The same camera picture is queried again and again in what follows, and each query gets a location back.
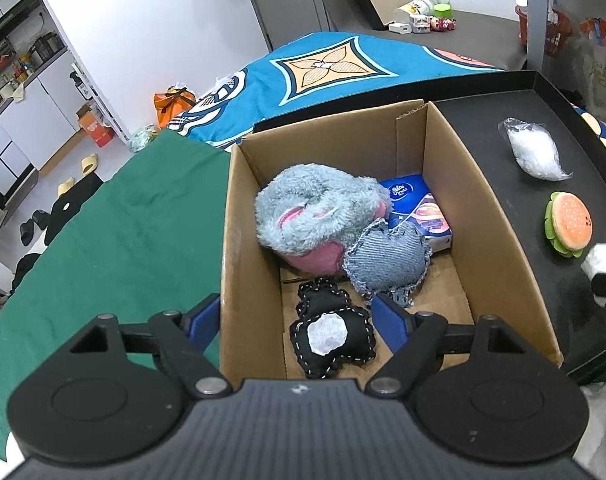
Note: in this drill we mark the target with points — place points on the white plastic bag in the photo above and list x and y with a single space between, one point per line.
598 75

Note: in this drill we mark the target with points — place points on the blue tissue pack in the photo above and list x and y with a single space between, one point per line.
418 210

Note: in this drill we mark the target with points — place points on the white charger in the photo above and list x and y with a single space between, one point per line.
399 27

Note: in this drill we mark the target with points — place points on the red basket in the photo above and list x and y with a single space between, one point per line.
555 30

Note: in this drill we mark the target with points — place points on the white square packet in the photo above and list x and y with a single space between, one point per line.
603 259

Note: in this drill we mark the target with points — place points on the blue patterned blanket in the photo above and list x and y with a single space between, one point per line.
333 85

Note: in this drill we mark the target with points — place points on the orange box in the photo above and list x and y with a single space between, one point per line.
97 130

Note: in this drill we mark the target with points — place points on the white kitchen cabinet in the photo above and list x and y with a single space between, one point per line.
48 100

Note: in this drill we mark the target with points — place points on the rice cooker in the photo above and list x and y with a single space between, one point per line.
47 46

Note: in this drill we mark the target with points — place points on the white folding rack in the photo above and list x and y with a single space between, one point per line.
100 105

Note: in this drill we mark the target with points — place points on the black sandal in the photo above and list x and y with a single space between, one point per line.
26 232
41 218

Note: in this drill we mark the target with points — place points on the brown cardboard box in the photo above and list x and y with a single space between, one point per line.
483 220

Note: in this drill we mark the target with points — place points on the yellow slipper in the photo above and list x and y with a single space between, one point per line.
89 164
66 187

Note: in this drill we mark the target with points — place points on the small red figure toy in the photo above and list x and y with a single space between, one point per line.
443 23

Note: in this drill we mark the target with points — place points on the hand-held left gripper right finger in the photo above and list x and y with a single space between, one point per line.
390 320

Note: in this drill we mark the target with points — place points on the crumpled clear bag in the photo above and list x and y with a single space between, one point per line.
143 139

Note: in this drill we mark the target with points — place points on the burger toy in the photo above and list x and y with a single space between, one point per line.
570 222

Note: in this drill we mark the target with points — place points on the black stitched pillow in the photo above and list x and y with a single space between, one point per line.
343 310

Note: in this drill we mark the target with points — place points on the grey pink plush toy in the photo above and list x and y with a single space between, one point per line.
313 205

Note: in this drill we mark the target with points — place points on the clear bag of white filling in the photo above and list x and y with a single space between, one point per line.
535 152

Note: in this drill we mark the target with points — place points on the black tray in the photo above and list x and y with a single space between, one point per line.
508 160

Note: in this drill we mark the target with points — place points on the green bed sheet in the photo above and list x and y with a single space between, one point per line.
133 260

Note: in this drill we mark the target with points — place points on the white plastic jar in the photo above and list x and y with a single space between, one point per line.
420 5

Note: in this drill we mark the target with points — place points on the small white toy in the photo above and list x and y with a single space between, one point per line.
420 24

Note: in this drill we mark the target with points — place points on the orange gift bag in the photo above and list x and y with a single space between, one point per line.
173 107

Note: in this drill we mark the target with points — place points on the small green toy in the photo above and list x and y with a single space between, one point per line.
443 10

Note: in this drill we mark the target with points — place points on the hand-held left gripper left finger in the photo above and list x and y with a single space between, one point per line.
205 317

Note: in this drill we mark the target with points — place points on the denim heart pillow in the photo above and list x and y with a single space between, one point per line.
388 260

